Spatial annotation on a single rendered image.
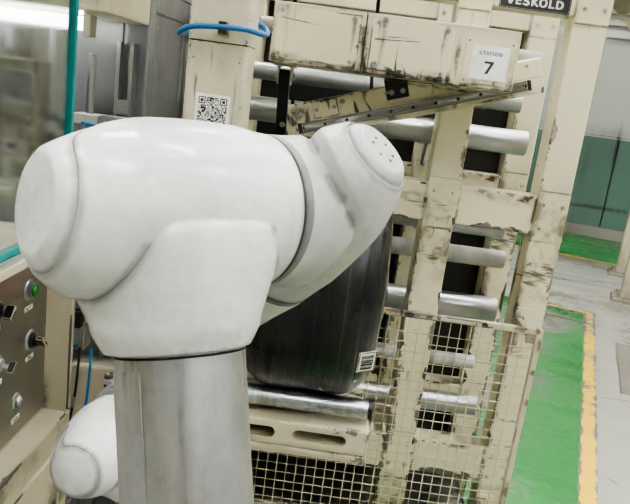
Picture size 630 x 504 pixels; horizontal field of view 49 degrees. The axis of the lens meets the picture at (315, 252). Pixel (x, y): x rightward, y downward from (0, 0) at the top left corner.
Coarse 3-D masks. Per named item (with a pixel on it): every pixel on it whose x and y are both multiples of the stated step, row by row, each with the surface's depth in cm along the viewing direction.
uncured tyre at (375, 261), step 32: (384, 256) 139; (352, 288) 135; (384, 288) 139; (288, 320) 137; (320, 320) 137; (352, 320) 137; (256, 352) 143; (288, 352) 141; (320, 352) 140; (352, 352) 140; (288, 384) 151; (320, 384) 148; (352, 384) 149
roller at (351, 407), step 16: (256, 384) 156; (256, 400) 154; (272, 400) 154; (288, 400) 154; (304, 400) 154; (320, 400) 154; (336, 400) 154; (352, 400) 155; (368, 400) 156; (352, 416) 154; (368, 416) 154
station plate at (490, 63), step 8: (480, 48) 167; (488, 48) 166; (496, 48) 166; (504, 48) 166; (472, 56) 167; (480, 56) 167; (488, 56) 167; (496, 56) 167; (504, 56) 167; (472, 64) 168; (480, 64) 167; (488, 64) 167; (496, 64) 167; (504, 64) 167; (472, 72) 168; (480, 72) 168; (488, 72) 168; (496, 72) 168; (504, 72) 168; (496, 80) 168; (504, 80) 168
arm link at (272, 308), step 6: (270, 300) 67; (264, 306) 68; (270, 306) 68; (276, 306) 68; (282, 306) 68; (288, 306) 69; (294, 306) 70; (264, 312) 69; (270, 312) 69; (276, 312) 70; (282, 312) 71; (264, 318) 71; (270, 318) 72
